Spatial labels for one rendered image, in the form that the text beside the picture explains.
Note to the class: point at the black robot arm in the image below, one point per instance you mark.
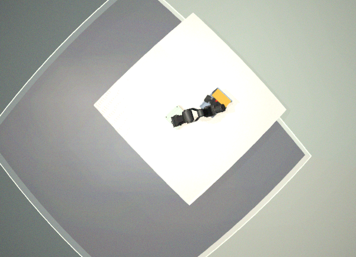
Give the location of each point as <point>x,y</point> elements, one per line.
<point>187,115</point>

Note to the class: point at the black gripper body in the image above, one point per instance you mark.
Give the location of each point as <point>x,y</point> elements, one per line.
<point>212,101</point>

